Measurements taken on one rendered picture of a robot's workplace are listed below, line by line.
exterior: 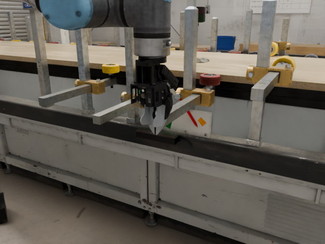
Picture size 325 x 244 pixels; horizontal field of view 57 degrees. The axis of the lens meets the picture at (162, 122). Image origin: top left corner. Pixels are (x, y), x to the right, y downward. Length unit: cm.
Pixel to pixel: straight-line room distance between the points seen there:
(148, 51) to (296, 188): 71
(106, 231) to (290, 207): 97
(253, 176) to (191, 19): 60
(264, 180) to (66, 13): 85
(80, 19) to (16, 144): 181
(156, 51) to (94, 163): 124
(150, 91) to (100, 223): 123
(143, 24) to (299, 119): 76
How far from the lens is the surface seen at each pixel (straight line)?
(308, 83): 119
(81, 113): 141
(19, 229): 193
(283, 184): 114
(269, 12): 98
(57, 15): 64
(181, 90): 109
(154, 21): 70
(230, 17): 855
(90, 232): 179
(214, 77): 114
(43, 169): 217
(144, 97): 74
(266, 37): 99
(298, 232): 151
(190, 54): 106
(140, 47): 72
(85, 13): 63
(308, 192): 114
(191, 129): 111
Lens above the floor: 112
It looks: 20 degrees down
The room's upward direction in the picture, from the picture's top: straight up
